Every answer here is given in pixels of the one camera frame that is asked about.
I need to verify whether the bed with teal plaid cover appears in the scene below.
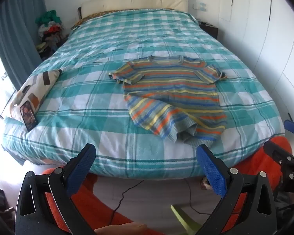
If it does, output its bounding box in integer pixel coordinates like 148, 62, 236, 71
1, 8, 286, 179

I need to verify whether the pile of clothes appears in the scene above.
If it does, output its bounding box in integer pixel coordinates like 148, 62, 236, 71
35, 10, 65, 54

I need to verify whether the patterned pillow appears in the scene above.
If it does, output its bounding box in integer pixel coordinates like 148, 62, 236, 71
10, 69, 62, 123

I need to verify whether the green plastic object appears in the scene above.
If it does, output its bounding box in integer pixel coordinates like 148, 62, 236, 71
170, 204, 202, 235

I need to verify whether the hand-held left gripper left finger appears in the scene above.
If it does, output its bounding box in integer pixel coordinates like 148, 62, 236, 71
15, 143, 97, 235

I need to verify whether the black smartphone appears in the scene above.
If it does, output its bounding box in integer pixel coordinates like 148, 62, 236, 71
20, 100, 38, 131

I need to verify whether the black cable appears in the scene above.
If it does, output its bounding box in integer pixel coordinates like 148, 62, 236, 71
185, 179, 211, 216
110, 180, 145, 226

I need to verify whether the dark nightstand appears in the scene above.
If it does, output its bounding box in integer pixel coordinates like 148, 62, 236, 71
200, 21, 219, 40

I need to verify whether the striped knit sweater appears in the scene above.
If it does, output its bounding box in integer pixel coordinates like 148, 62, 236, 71
108, 56, 228, 148

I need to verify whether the blue curtain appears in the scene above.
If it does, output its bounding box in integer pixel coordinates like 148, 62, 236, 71
0, 0, 48, 91

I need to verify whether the white wardrobe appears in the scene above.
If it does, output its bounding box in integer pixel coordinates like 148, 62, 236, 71
218, 0, 294, 128

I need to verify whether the cream padded headboard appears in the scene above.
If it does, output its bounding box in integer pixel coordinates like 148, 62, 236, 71
81, 0, 189, 21

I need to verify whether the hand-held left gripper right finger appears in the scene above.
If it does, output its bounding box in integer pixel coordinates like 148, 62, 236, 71
195, 144, 277, 235

